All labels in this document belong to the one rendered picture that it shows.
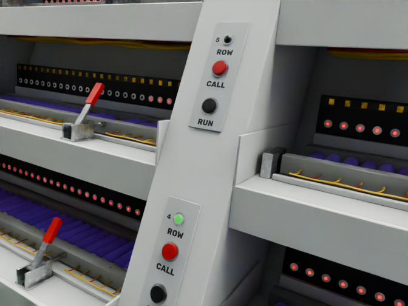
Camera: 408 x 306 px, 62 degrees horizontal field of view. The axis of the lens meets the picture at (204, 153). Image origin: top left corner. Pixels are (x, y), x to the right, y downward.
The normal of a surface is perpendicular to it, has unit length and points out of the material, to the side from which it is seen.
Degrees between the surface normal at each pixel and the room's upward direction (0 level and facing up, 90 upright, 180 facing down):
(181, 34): 110
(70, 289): 20
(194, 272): 90
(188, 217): 90
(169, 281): 90
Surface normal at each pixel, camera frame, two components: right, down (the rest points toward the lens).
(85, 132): 0.86, 0.18
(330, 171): -0.50, 0.14
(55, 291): 0.09, -0.97
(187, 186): -0.44, -0.21
